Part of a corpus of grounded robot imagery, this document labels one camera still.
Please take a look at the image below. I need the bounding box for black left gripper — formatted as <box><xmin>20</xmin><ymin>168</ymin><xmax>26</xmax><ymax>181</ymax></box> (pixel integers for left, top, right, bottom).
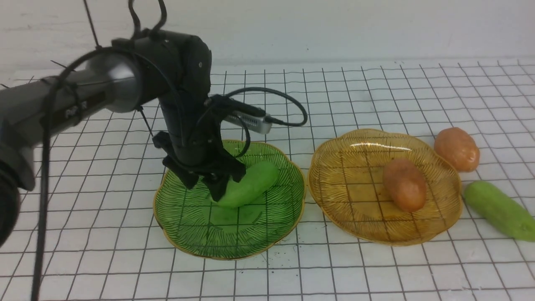
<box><xmin>152</xmin><ymin>98</ymin><xmax>246</xmax><ymax>202</ymax></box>

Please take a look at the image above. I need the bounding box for green cucumber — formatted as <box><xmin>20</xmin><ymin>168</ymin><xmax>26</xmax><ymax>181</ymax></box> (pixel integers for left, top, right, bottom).
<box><xmin>463</xmin><ymin>181</ymin><xmax>535</xmax><ymax>242</ymax></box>
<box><xmin>208</xmin><ymin>161</ymin><xmax>280</xmax><ymax>208</ymax></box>

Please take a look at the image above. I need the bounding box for brown potato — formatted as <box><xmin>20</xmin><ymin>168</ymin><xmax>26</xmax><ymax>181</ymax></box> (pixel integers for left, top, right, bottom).
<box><xmin>383</xmin><ymin>158</ymin><xmax>427</xmax><ymax>213</ymax></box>
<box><xmin>433</xmin><ymin>127</ymin><xmax>480</xmax><ymax>173</ymax></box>

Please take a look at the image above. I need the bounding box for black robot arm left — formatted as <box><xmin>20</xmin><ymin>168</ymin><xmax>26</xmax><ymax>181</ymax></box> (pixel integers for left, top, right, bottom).
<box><xmin>1</xmin><ymin>31</ymin><xmax>246</xmax><ymax>243</ymax></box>

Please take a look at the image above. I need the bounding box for green glass plate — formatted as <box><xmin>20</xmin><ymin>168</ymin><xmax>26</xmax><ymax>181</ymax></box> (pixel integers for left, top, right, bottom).
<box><xmin>153</xmin><ymin>142</ymin><xmax>306</xmax><ymax>260</ymax></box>

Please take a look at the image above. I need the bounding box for amber glass plate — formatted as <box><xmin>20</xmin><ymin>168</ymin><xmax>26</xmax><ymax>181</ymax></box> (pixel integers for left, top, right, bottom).
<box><xmin>308</xmin><ymin>128</ymin><xmax>463</xmax><ymax>246</ymax></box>

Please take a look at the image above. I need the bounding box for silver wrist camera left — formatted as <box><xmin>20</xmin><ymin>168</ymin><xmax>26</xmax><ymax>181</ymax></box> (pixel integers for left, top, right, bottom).
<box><xmin>223</xmin><ymin>111</ymin><xmax>273</xmax><ymax>135</ymax></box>

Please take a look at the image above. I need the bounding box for black camera cable left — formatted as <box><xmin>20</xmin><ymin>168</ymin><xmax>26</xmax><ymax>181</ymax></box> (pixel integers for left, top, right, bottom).
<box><xmin>31</xmin><ymin>0</ymin><xmax>308</xmax><ymax>301</ymax></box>

